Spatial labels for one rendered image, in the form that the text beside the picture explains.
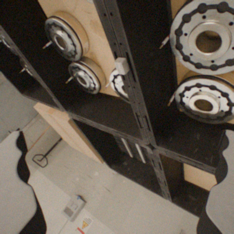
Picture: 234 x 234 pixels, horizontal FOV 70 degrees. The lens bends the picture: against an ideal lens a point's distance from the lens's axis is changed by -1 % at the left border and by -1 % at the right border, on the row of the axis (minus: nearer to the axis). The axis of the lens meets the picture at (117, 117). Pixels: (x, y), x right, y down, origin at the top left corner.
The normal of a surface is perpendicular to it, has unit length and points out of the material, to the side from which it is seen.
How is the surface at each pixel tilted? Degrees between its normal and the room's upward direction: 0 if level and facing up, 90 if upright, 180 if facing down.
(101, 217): 90
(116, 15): 0
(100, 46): 0
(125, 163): 90
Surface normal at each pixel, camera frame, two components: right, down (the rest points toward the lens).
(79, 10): -0.55, 0.73
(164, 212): -0.23, -0.62
